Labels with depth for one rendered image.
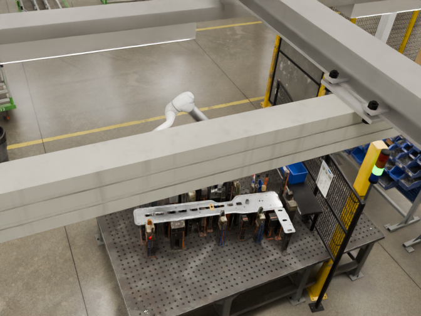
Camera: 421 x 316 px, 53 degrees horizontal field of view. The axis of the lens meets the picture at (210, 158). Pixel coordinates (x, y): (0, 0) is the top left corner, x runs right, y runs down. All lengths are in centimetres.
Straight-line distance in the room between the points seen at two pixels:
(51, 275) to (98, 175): 411
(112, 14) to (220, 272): 283
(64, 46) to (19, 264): 377
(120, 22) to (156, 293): 269
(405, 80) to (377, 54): 11
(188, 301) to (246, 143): 295
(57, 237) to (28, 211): 435
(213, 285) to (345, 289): 169
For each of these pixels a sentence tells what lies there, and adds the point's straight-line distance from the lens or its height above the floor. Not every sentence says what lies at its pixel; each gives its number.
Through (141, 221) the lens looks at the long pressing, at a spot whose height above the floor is 100.
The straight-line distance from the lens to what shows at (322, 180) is 405.
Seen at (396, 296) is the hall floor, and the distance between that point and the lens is 512.
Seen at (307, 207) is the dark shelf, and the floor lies 103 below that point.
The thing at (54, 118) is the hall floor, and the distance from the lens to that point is 683.
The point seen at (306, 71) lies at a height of 108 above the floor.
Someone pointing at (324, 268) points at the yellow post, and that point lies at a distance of 439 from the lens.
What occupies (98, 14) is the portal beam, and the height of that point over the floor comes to 333.
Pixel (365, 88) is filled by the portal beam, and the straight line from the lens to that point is 103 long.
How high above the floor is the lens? 388
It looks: 41 degrees down
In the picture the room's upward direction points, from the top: 6 degrees clockwise
